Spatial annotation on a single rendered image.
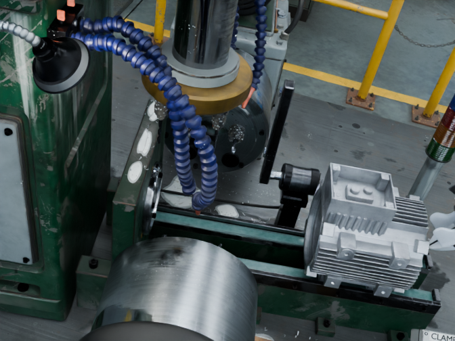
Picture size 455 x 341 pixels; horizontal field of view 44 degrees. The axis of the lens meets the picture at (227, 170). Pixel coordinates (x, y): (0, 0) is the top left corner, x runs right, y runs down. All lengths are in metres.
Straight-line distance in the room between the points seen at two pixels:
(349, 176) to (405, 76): 2.84
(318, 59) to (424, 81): 0.71
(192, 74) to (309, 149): 0.87
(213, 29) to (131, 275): 0.38
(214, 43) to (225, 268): 0.34
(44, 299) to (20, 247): 0.15
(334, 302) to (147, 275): 0.51
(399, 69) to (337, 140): 2.27
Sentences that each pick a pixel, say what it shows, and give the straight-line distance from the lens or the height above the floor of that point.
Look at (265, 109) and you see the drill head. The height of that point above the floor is 1.11.
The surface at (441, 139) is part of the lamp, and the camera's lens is 1.39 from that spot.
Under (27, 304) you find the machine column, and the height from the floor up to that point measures 0.86.
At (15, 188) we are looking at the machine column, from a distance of 0.93.
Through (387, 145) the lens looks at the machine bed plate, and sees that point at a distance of 1.81.
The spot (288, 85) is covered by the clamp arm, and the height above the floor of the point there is 1.25.
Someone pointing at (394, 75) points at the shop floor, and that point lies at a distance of 3.89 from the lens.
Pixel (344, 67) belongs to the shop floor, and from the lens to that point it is 3.80.
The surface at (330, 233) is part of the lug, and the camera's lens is 1.05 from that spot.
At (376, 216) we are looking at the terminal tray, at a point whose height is 1.12.
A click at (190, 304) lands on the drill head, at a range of 0.80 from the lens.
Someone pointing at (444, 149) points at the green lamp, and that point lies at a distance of 1.40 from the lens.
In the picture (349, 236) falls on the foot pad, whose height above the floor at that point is 1.08.
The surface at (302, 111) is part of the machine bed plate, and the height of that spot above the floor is 0.80.
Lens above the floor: 1.82
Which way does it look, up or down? 42 degrees down
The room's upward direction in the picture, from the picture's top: 12 degrees clockwise
